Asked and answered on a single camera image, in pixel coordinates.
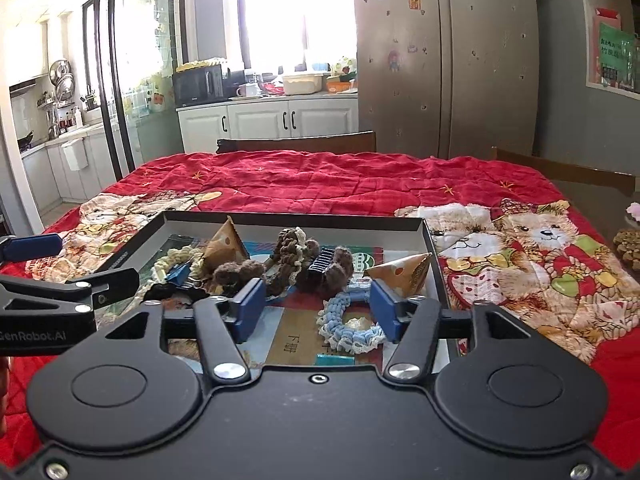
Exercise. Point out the black clip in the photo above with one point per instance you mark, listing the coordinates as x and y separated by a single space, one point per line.
320 262

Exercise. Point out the dark wooden chair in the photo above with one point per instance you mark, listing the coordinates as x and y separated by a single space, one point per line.
300 142

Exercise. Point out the black microwave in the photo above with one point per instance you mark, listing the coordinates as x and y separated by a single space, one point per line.
197 86

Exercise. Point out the yellow cloth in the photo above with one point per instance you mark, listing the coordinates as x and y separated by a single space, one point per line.
199 64

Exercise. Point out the white plastic tub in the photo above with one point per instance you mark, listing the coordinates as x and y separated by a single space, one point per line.
301 84

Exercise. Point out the black-framed glass sliding door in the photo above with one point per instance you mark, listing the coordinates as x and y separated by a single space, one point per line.
120 110

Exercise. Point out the white wall shelf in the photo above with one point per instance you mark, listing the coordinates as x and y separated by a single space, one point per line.
615 90

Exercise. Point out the red printed blanket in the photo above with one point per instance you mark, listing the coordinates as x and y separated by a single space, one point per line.
325 180

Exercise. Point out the orange box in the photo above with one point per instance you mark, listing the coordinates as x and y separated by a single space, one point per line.
341 86

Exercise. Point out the green paper sign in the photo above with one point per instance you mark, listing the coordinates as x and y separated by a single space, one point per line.
617 55

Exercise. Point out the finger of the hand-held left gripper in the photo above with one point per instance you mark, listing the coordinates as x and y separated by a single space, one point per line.
112 282
32 248

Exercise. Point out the black cardboard box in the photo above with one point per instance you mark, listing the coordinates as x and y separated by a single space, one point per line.
350 232

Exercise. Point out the white kitchen cabinet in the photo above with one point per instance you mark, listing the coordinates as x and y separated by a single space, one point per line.
265 120

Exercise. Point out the pink shell-shaped dish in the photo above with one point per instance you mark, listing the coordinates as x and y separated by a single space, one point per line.
634 212

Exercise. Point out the white hanging bin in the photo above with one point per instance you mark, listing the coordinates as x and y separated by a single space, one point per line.
75 155

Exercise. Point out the dark brown fuzzy scrunchie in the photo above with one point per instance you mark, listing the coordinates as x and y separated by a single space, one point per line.
342 265

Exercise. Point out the white mug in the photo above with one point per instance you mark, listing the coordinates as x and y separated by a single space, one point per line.
247 90

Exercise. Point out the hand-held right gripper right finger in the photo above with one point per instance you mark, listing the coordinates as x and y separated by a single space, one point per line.
386 310

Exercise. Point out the white lower kitchen cabinets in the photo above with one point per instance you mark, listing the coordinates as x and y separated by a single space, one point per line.
55 180

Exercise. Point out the brown triangular snack packet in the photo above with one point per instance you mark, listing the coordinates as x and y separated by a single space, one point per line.
400 272
225 247

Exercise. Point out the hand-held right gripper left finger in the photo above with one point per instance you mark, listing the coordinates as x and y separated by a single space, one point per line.
249 310

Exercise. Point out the olive brown ribbed scrunchie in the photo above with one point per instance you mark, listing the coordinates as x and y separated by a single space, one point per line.
290 250

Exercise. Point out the steel double-door refrigerator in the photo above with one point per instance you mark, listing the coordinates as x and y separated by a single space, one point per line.
445 60

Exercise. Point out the dark brown pompom scrunchie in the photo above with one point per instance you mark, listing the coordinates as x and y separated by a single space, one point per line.
237 275

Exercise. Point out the blue binder clip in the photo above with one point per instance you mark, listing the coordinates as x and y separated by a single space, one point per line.
179 272

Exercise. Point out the brown dried snack pile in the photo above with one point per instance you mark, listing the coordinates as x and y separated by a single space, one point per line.
627 250

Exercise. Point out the cream knitted scrunchie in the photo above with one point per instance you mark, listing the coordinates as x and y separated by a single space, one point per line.
172 260

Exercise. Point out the blue and white scrunchie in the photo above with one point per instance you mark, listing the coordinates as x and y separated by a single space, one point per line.
332 320

